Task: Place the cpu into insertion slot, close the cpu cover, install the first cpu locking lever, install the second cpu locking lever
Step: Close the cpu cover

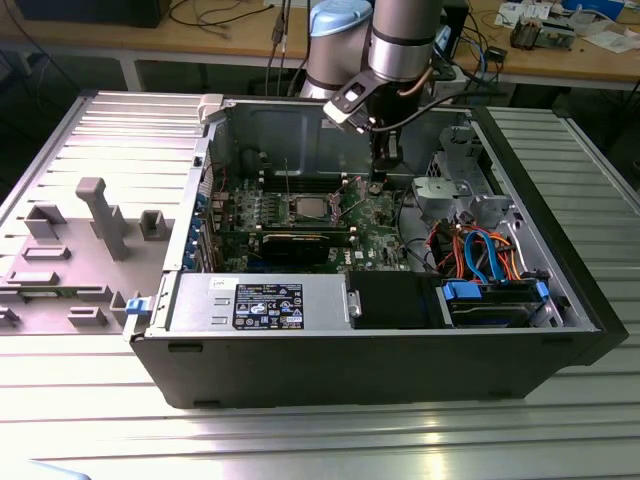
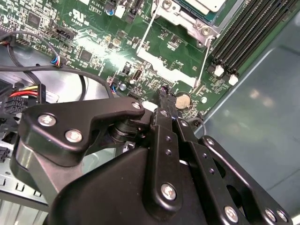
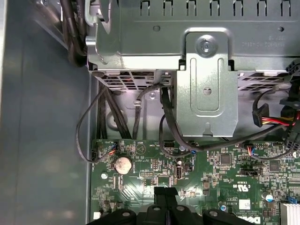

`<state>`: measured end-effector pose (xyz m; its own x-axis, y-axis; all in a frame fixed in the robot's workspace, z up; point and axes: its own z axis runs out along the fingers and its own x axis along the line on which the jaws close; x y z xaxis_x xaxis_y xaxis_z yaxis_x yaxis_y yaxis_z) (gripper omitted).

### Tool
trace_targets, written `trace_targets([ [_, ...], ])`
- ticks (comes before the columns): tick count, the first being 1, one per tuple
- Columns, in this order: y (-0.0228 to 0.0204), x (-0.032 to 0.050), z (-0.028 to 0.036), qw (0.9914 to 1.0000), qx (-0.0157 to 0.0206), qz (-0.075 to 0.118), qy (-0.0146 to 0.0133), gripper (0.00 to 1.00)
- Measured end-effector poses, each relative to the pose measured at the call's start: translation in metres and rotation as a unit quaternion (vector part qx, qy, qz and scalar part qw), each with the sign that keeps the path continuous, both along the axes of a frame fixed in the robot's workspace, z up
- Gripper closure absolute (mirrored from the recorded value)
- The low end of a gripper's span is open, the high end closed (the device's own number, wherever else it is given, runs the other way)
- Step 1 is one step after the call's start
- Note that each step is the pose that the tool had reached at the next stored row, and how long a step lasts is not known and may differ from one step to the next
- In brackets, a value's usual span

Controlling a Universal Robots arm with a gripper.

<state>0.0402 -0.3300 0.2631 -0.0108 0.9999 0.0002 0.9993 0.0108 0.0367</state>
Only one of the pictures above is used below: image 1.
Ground metal socket cover frame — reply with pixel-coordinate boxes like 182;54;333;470
329;175;369;224

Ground silver CPU chip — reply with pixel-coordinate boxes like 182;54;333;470
295;197;327;217

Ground CPU socket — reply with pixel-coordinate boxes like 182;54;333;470
284;192;346;225

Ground silver metal disk bay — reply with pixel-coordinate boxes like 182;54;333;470
410;124;526;236

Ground green motherboard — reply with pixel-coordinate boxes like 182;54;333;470
197;172;417;274

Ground black graphics card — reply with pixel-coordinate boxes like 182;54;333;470
259;230;332;266

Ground black upright device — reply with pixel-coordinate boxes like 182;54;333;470
433;0;471;62

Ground black drive box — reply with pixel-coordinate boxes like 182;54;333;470
347;272;444;331

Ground blue disk carrier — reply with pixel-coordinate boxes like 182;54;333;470
435;279;551;329

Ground copper coil part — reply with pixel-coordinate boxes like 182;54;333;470
509;14;542;51

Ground grey plastic case latch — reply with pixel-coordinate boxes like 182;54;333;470
197;93;227;126

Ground wooden work desk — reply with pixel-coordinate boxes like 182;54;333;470
0;0;640;94

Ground white paper sheets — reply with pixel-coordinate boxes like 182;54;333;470
494;2;554;27

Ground hard disk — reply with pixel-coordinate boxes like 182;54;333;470
449;298;537;329

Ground blue card retainer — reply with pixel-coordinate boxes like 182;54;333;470
180;192;208;274

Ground grey circuit device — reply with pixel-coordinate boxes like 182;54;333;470
538;14;584;51

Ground black PC case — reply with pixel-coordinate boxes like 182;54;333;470
122;94;630;411

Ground silver power supply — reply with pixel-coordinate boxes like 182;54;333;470
167;273;349;334

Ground white printed sheet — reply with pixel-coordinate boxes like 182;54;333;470
582;29;640;54

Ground blue box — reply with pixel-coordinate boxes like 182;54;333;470
562;0;626;14

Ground large black box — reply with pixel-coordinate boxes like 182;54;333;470
14;0;174;30

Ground grey parts rack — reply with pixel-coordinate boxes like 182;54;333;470
0;176;175;337

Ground black camera cable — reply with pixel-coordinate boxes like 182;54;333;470
370;89;509;134

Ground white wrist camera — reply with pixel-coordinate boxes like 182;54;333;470
322;82;377;135

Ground copper coloured hose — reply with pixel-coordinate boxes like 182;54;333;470
398;69;432;97

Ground red data cable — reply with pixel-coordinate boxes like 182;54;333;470
423;222;454;251

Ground blue round cable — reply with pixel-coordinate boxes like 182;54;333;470
467;39;501;99

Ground blue flat data cable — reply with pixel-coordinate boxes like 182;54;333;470
463;230;494;282
479;234;510;287

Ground grey plug cable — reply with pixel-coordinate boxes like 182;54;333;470
263;0;302;99

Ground red black wire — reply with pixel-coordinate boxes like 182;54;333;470
198;160;232;197

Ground orange wire bundle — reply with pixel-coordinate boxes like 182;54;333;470
438;225;526;284

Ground white wire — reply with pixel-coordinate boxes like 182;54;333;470
508;233;532;274

